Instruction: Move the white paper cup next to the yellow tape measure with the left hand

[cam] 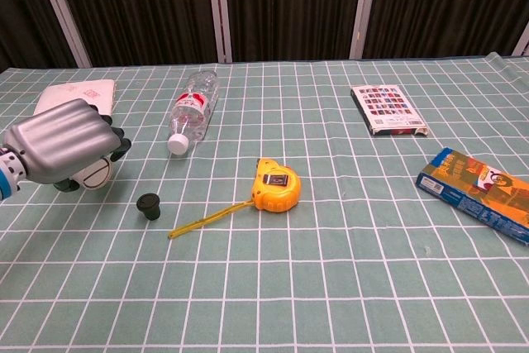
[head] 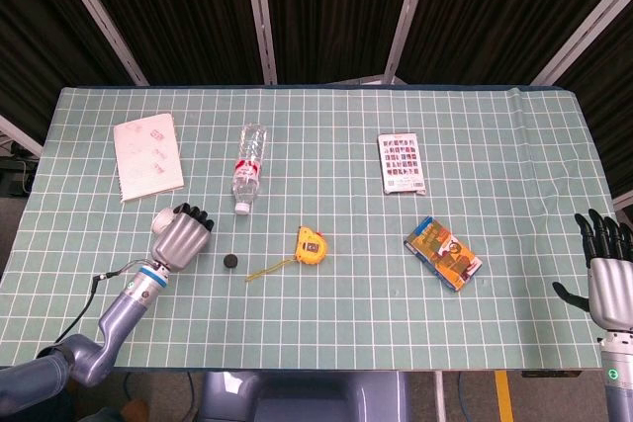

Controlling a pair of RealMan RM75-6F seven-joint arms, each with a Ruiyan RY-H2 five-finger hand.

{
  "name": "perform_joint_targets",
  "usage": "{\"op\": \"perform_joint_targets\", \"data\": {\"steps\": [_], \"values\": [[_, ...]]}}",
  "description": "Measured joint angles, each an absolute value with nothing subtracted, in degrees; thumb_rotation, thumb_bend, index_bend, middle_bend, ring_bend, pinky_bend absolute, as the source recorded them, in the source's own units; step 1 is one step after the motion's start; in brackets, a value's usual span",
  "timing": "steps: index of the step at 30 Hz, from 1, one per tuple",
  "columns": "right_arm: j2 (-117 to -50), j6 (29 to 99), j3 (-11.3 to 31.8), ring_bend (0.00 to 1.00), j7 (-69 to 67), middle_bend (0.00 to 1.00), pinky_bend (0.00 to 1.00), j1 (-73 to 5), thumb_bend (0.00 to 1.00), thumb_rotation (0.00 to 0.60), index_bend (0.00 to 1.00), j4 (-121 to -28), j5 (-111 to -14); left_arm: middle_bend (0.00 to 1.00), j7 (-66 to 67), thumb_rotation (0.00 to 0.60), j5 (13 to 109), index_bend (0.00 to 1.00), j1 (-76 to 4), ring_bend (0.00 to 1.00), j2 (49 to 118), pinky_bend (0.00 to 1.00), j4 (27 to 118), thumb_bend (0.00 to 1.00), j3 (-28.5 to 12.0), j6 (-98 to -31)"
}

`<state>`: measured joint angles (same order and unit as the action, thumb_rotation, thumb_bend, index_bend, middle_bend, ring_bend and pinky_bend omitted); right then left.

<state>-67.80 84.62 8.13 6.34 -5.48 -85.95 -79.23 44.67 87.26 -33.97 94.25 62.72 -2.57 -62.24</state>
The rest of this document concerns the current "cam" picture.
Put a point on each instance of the black box with picture grid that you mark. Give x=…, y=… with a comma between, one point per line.
x=386, y=109

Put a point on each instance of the white folded cloth red print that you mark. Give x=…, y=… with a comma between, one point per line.
x=89, y=90

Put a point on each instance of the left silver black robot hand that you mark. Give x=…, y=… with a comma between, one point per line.
x=62, y=142

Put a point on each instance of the green white checked tablecloth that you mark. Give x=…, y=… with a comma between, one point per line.
x=289, y=278

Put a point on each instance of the white screen frame post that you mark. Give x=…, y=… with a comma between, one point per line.
x=62, y=14
x=363, y=6
x=219, y=10
x=522, y=43

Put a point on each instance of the small black stopper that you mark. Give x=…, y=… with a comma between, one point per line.
x=148, y=206

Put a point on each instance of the yellow tape measure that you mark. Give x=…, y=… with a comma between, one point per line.
x=274, y=185

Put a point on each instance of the clear plastic water bottle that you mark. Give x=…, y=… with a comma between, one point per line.
x=192, y=111

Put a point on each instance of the blue orange flat box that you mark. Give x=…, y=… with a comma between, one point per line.
x=475, y=192

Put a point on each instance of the left white blue robot arm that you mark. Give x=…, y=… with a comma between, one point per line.
x=8, y=175

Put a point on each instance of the white paper cup green flower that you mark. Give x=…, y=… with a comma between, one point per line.
x=97, y=174

